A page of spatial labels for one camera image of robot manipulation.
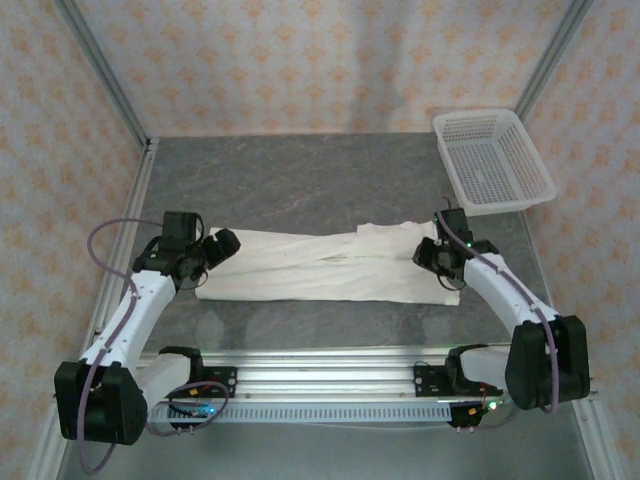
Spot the white t-shirt with robot print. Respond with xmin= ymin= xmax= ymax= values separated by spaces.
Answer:
xmin=194 ymin=219 xmax=461 ymax=306

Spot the white perforated plastic basket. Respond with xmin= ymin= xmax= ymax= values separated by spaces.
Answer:
xmin=432 ymin=107 xmax=559 ymax=219

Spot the small circuit board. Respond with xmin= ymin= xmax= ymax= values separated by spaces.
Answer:
xmin=169 ymin=399 xmax=217 ymax=419
xmin=467 ymin=397 xmax=515 ymax=416

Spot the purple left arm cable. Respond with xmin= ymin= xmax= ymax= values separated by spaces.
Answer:
xmin=78 ymin=218 xmax=231 ymax=475

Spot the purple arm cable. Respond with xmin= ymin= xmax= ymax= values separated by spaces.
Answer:
xmin=434 ymin=197 xmax=561 ymax=432
xmin=78 ymin=218 xmax=231 ymax=475

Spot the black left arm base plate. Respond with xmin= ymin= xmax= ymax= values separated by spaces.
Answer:
xmin=199 ymin=366 xmax=239 ymax=400

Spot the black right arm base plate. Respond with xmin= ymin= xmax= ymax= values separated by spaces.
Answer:
xmin=412 ymin=363 xmax=501 ymax=400

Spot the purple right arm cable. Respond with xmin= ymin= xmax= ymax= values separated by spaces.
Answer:
xmin=434 ymin=197 xmax=561 ymax=432

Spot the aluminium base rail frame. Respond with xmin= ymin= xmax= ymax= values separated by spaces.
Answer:
xmin=52 ymin=347 xmax=599 ymax=404

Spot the white slotted cable duct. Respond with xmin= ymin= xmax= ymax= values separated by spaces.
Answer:
xmin=144 ymin=402 xmax=454 ymax=425

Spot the aluminium frame leg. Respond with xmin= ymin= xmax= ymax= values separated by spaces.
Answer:
xmin=572 ymin=397 xmax=614 ymax=480
xmin=27 ymin=399 xmax=81 ymax=480

